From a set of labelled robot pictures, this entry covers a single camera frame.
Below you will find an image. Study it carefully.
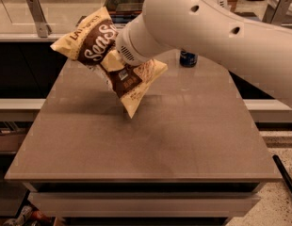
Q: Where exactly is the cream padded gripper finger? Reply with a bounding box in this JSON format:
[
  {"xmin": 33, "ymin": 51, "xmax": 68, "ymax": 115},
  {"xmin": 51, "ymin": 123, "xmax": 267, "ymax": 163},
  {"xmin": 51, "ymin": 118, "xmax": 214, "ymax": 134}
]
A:
[{"xmin": 101, "ymin": 50, "xmax": 124, "ymax": 72}]

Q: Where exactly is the brown multigrain chip bag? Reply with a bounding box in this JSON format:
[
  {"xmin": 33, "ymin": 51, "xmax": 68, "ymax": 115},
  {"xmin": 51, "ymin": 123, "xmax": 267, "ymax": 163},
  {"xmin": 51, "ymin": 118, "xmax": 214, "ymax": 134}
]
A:
[{"xmin": 51, "ymin": 7, "xmax": 168, "ymax": 118}]

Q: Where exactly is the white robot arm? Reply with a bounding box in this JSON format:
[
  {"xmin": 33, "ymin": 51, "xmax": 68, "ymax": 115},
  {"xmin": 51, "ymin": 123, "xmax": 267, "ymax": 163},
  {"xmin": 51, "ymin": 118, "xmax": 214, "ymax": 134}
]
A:
[{"xmin": 116, "ymin": 0, "xmax": 292, "ymax": 108}]

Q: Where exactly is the dark tray with orange rim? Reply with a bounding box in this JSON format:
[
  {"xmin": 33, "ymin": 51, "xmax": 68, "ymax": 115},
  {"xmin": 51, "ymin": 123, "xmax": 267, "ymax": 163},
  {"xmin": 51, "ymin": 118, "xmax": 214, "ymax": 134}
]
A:
[{"xmin": 105, "ymin": 0, "xmax": 144, "ymax": 16}]

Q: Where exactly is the blue soda can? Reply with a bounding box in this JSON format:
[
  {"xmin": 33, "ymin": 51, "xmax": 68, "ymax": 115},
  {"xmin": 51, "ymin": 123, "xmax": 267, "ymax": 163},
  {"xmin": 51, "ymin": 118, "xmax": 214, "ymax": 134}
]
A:
[{"xmin": 180, "ymin": 51, "xmax": 198, "ymax": 68}]

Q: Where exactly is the table drawer front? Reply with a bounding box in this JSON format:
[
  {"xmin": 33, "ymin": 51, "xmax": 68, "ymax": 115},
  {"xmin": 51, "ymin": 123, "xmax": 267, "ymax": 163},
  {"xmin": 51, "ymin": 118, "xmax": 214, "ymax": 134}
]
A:
[{"xmin": 28, "ymin": 193, "xmax": 260, "ymax": 218}]

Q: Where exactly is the black rod on floor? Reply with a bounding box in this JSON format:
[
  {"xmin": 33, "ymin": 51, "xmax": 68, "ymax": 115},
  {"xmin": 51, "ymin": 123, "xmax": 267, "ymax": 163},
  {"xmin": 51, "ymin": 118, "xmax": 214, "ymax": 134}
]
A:
[{"xmin": 272, "ymin": 154, "xmax": 292, "ymax": 195}]

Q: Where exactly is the left metal bracket post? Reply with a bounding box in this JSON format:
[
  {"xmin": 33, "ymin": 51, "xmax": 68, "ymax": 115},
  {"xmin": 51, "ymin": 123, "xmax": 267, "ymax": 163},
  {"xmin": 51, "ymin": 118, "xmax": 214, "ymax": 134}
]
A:
[{"xmin": 25, "ymin": 0, "xmax": 52, "ymax": 38}]

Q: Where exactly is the metal bracket post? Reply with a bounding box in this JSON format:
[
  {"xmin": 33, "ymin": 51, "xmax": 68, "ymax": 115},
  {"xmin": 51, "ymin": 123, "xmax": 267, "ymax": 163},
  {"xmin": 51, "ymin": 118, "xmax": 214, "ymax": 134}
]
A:
[
  {"xmin": 263, "ymin": 0, "xmax": 292, "ymax": 26},
  {"xmin": 25, "ymin": 0, "xmax": 52, "ymax": 38}
]

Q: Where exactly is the right metal bracket post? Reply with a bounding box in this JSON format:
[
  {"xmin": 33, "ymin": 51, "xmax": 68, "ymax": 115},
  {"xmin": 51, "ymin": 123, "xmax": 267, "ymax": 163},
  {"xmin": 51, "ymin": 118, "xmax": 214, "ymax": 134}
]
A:
[{"xmin": 263, "ymin": 0, "xmax": 292, "ymax": 26}]

